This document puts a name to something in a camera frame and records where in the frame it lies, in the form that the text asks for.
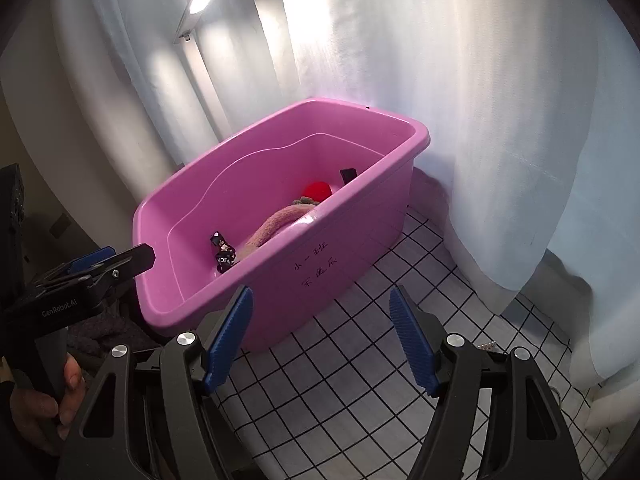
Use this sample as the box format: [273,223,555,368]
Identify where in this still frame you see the white curtain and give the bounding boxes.
[50,0,640,431]

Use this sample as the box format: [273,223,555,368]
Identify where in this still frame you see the pink strawberry headband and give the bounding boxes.
[235,181,333,261]

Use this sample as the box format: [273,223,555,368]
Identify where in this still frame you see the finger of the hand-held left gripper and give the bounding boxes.
[32,246,116,287]
[75,243,156,293]

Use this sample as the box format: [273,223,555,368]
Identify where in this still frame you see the pink plastic tub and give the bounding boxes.
[132,99,431,353]

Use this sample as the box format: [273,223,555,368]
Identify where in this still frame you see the dark fuzzy cloth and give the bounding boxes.
[65,305,161,361]

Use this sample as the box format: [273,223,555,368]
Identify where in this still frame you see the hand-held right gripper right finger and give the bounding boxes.
[389,285,583,480]

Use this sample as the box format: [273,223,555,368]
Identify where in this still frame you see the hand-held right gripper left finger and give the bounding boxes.
[55,285,253,480]

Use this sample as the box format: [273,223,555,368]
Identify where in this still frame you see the person's left hand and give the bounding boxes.
[10,352,83,443]

